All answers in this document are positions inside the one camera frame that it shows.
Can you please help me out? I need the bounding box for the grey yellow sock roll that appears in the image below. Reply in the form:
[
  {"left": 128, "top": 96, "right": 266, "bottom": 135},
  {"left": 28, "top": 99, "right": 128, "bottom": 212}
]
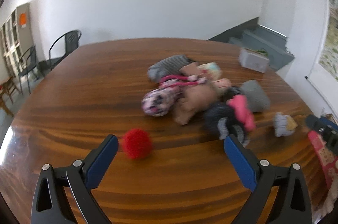
[{"left": 273, "top": 112, "right": 298, "bottom": 138}]

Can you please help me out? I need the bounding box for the black metal chair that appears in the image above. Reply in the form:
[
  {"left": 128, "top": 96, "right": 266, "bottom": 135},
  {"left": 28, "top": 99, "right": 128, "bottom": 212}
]
[
  {"left": 48, "top": 30, "right": 82, "bottom": 71},
  {"left": 17, "top": 45, "right": 44, "bottom": 94}
]

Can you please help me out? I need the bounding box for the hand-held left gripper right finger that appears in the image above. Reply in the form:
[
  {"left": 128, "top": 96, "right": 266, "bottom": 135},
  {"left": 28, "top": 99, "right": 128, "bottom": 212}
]
[{"left": 224, "top": 134, "right": 313, "bottom": 224}]

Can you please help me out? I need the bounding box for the wooden desktop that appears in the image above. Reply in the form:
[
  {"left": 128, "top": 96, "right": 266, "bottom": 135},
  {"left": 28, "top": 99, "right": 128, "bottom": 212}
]
[{"left": 0, "top": 38, "right": 329, "bottom": 224}]

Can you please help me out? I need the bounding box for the grey sock with black toe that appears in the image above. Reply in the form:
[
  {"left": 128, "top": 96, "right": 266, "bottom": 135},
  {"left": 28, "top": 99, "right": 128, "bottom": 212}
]
[{"left": 147, "top": 54, "right": 194, "bottom": 82}]

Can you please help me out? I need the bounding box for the wall hanging scroll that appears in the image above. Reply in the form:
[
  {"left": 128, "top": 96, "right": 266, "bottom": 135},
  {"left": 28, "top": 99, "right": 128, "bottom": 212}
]
[{"left": 305, "top": 0, "right": 338, "bottom": 113}]

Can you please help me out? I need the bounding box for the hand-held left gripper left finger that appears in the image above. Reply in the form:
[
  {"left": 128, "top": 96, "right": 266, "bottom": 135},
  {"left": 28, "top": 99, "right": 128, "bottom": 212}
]
[{"left": 31, "top": 134, "right": 119, "bottom": 224}]

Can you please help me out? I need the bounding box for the pink cloth item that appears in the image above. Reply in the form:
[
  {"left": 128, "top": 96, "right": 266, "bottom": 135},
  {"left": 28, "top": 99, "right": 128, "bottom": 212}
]
[{"left": 228, "top": 95, "right": 256, "bottom": 132}]

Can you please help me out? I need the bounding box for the red pompom ball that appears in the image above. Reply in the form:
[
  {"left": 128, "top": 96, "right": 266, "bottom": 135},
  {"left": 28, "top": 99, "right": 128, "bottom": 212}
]
[{"left": 122, "top": 128, "right": 153, "bottom": 160}]

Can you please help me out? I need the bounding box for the grey glass-door cabinet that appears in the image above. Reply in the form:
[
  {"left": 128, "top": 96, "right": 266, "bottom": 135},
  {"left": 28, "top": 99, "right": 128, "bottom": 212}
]
[{"left": 0, "top": 3, "right": 31, "bottom": 76}]

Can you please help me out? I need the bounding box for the wooden chair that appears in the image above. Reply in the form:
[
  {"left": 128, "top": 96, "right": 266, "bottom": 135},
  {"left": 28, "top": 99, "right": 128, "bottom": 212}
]
[{"left": 0, "top": 75, "right": 23, "bottom": 116}]

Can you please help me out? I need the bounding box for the grey staircase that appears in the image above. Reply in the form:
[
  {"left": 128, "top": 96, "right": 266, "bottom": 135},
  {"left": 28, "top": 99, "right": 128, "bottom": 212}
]
[{"left": 207, "top": 16, "right": 295, "bottom": 72}]

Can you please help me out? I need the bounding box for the pastel fluffy sock roll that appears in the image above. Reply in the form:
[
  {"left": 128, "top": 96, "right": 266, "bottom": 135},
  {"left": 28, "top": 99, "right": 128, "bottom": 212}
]
[{"left": 198, "top": 61, "right": 222, "bottom": 80}]

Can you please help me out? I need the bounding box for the white tin box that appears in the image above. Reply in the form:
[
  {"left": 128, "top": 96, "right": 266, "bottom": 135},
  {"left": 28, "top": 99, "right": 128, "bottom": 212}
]
[{"left": 238, "top": 48, "right": 270, "bottom": 73}]

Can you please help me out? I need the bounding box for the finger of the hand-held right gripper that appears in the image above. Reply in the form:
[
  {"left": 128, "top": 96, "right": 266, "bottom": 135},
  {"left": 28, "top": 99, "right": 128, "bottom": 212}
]
[
  {"left": 305, "top": 114, "right": 338, "bottom": 132},
  {"left": 315, "top": 127, "right": 338, "bottom": 157}
]

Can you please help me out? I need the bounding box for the pink strap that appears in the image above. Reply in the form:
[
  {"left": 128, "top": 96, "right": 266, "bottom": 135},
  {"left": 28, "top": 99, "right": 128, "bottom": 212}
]
[{"left": 158, "top": 74, "right": 208, "bottom": 88}]

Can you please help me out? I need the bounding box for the peach sock roll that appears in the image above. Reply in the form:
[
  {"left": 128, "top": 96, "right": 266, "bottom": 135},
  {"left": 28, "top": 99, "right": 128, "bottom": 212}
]
[{"left": 211, "top": 78, "right": 233, "bottom": 95}]

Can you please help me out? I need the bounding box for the grey knit sock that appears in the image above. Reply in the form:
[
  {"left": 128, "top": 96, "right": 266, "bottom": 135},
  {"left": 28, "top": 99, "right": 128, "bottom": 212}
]
[{"left": 239, "top": 79, "right": 271, "bottom": 113}]

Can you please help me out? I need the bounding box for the brown plush toy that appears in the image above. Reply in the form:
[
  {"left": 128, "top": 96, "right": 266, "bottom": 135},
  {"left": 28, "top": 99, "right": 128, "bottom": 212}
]
[{"left": 174, "top": 61, "right": 219, "bottom": 126}]

